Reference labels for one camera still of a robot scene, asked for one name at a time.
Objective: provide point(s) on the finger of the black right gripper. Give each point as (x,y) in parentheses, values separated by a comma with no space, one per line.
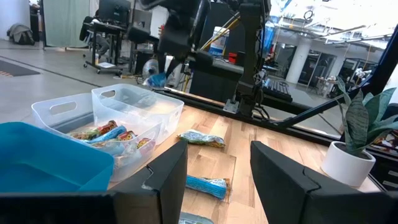
(161,63)
(173,67)

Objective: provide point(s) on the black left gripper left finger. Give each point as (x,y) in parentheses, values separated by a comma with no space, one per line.
(161,186)

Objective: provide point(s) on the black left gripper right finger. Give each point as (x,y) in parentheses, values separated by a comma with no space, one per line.
(295,193)

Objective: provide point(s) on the blue granola bar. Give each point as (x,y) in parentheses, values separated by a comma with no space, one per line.
(206,186)
(157,80)

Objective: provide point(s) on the orange blue snack bag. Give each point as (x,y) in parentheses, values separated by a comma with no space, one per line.
(196,219)

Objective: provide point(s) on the multicolour granola bar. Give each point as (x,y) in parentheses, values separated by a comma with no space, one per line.
(105,127)
(107,137)
(129,136)

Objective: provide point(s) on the teal plastic bin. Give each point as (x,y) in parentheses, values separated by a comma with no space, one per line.
(46,161)

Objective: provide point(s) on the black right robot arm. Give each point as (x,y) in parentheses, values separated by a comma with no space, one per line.
(250,56)

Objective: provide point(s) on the grey floor fan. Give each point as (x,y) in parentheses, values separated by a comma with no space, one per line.
(150,67)

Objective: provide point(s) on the blue white box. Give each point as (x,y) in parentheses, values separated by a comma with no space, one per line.
(219,43)

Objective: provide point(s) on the black workstation desk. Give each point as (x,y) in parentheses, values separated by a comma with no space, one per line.
(214,81)

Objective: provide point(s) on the clear plastic bin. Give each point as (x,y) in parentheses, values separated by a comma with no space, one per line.
(40,118)
(140,109)

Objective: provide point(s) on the white plant pot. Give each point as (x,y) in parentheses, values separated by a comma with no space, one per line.
(345,168)

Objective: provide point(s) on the red box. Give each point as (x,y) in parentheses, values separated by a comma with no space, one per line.
(232,57)

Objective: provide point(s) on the black rolling desk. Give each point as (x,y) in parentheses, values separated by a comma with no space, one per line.
(105,28)

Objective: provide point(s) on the black desk monitor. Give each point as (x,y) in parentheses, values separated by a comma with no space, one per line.
(113,11)

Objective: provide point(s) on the green snake plant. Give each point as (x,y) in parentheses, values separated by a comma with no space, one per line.
(357,121)

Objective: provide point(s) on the backlit black keyboard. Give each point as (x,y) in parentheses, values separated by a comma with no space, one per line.
(278,90)

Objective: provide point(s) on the white round column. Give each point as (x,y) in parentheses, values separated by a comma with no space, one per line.
(298,62)

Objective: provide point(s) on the grey bag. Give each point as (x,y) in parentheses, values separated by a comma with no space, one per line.
(20,34)

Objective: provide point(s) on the dark floor mat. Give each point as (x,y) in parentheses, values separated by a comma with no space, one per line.
(15,69)

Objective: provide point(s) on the black aluminium rig frame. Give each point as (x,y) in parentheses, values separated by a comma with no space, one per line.
(280,126)

